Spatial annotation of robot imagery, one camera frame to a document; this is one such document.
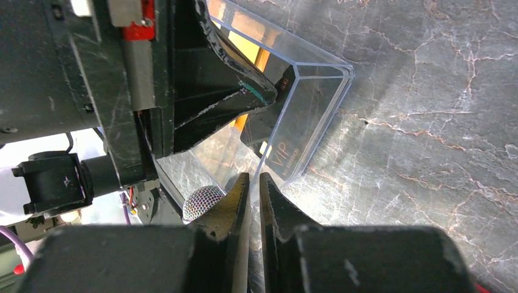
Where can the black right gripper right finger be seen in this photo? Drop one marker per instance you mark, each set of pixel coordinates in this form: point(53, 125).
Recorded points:
point(300, 255)

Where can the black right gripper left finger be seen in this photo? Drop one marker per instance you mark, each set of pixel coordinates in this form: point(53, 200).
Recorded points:
point(210, 254)

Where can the black VIP card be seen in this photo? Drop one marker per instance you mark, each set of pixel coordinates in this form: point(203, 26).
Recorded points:
point(298, 111)

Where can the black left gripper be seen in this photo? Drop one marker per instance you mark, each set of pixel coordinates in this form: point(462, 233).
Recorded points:
point(111, 68)

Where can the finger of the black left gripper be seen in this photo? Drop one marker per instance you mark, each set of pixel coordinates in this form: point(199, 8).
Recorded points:
point(214, 82)

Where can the black microphone with silver grille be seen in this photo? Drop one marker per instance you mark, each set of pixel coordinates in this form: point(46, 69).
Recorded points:
point(200, 201)

